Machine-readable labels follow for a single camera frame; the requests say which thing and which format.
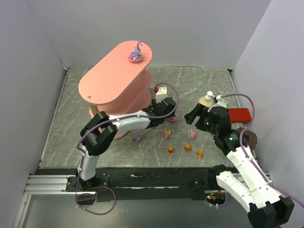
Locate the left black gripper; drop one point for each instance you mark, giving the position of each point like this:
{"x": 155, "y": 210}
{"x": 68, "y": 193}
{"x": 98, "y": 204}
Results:
{"x": 170, "y": 110}

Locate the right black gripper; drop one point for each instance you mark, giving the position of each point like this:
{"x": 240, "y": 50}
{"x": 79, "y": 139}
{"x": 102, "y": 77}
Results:
{"x": 198, "y": 116}

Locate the small purple bunny toy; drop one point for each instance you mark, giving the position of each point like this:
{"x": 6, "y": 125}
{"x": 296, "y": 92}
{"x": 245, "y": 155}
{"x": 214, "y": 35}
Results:
{"x": 137, "y": 138}

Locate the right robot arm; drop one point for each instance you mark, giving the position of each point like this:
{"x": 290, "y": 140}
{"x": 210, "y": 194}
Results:
{"x": 265, "y": 206}

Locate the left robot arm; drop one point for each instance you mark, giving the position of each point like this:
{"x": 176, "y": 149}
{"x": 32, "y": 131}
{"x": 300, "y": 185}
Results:
{"x": 98, "y": 134}

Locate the pink three-tier shelf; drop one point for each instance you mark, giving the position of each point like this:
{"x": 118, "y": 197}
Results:
{"x": 116, "y": 85}

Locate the cream pump lotion bottle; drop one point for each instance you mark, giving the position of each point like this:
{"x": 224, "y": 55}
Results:
{"x": 207, "y": 101}

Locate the pink blue patterned egg toy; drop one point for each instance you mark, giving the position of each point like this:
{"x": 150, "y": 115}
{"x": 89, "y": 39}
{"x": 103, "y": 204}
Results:
{"x": 192, "y": 134}

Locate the pink toy with yellow top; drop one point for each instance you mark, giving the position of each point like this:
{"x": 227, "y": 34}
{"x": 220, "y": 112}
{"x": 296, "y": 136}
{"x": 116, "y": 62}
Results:
{"x": 167, "y": 133}

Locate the red rectangular box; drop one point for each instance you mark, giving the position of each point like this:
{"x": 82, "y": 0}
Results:
{"x": 239, "y": 115}

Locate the orange bear toy middle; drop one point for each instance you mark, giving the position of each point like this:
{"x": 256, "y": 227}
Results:
{"x": 187, "y": 147}

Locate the orange bear toy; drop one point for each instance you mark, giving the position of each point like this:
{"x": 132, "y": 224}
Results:
{"x": 187, "y": 147}
{"x": 171, "y": 149}
{"x": 200, "y": 154}

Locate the orange bear toy right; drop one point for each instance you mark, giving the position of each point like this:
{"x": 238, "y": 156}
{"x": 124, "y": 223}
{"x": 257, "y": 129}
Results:
{"x": 200, "y": 154}

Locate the orange bear toy left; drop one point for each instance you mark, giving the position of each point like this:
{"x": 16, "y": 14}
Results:
{"x": 171, "y": 149}

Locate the brown and green roll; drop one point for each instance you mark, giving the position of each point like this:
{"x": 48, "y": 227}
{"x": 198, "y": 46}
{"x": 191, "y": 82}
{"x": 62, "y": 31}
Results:
{"x": 249, "y": 136}

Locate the electronics board with leds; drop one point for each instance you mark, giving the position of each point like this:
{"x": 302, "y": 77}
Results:
{"x": 215, "y": 200}

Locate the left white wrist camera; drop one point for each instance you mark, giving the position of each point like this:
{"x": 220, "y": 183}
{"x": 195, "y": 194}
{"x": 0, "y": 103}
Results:
{"x": 160, "y": 93}

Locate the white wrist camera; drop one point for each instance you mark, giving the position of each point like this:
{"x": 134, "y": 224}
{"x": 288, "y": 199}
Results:
{"x": 219, "y": 101}
{"x": 160, "y": 93}

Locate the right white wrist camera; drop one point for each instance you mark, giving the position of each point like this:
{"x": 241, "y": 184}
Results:
{"x": 219, "y": 101}

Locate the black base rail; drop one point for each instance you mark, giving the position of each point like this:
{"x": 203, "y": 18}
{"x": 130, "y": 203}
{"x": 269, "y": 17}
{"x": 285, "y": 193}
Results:
{"x": 140, "y": 183}

